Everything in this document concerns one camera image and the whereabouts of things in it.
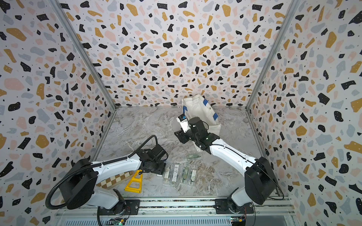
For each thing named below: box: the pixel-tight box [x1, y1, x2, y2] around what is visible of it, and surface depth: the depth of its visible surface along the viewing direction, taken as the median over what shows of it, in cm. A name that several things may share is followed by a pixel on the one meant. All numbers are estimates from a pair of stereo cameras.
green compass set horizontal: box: [186, 153, 203, 161], surface depth 94 cm
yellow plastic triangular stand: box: [124, 169, 138, 194], surface depth 82 cm
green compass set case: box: [182, 166, 189, 181], surface depth 86 cm
